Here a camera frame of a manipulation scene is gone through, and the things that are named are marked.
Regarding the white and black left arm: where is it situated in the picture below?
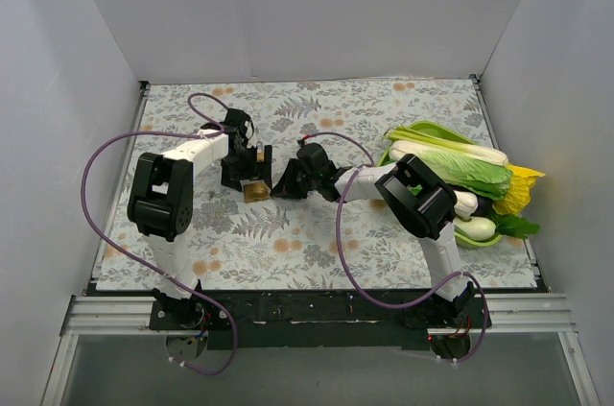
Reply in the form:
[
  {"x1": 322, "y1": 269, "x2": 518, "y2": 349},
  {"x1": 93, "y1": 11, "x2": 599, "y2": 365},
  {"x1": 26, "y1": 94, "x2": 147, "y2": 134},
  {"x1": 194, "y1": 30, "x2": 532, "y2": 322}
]
[{"x1": 127, "y1": 108, "x2": 272, "y2": 329}]

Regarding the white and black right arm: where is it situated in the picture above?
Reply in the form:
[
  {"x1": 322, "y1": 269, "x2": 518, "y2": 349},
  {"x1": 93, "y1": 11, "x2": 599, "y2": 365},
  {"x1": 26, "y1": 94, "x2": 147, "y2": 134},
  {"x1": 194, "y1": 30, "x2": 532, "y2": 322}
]
[{"x1": 271, "y1": 143, "x2": 480, "y2": 327}]

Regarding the floral patterned table mat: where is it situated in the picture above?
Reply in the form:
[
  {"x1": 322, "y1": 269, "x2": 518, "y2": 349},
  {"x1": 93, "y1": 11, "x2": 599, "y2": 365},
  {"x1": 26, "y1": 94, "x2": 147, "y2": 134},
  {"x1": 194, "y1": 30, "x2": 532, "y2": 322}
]
[{"x1": 97, "y1": 79, "x2": 538, "y2": 291}]

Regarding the green plastic tray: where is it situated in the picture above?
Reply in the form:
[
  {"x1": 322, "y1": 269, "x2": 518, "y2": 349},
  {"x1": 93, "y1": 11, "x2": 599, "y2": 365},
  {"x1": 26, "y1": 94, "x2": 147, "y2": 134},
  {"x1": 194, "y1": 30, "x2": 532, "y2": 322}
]
[{"x1": 378, "y1": 121, "x2": 511, "y2": 249}]

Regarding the green napa cabbage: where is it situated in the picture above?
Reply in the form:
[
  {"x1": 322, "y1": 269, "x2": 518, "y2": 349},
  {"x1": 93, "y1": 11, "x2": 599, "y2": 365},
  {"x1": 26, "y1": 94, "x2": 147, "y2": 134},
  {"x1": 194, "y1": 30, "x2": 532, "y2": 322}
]
[{"x1": 385, "y1": 127, "x2": 512, "y2": 201}]

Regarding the dark purple eggplant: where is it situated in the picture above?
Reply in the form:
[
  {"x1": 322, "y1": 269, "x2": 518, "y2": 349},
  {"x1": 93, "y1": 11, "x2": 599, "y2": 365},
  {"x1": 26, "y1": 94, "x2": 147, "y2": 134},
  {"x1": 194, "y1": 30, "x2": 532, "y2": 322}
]
[{"x1": 454, "y1": 190, "x2": 493, "y2": 218}]

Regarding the green leafy vegetable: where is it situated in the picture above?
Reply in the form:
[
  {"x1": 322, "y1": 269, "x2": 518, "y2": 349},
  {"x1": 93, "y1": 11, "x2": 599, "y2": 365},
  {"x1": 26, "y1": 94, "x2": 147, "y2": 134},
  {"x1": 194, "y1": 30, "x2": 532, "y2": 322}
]
[{"x1": 492, "y1": 214, "x2": 540, "y2": 240}]

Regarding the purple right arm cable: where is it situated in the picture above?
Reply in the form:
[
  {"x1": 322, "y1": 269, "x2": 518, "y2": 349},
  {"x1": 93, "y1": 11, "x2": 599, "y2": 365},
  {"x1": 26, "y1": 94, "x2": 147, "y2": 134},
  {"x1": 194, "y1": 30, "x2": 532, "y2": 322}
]
[{"x1": 298, "y1": 131, "x2": 491, "y2": 363}]

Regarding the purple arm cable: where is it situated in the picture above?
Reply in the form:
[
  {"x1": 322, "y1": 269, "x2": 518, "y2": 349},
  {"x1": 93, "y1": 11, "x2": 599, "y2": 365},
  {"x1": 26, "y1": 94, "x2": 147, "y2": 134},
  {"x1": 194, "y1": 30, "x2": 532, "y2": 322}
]
[
  {"x1": 298, "y1": 131, "x2": 491, "y2": 363},
  {"x1": 80, "y1": 92, "x2": 239, "y2": 376}
]

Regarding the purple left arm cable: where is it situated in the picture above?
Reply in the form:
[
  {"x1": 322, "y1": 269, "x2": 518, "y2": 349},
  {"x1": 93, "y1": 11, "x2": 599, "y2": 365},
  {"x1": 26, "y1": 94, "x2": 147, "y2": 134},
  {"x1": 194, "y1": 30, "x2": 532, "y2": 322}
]
[{"x1": 80, "y1": 92, "x2": 239, "y2": 376}]

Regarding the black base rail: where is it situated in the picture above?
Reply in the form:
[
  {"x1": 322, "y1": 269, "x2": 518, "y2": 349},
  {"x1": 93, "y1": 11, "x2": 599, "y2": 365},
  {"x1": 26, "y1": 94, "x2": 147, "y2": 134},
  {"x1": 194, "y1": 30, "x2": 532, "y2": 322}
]
[{"x1": 148, "y1": 287, "x2": 500, "y2": 354}]

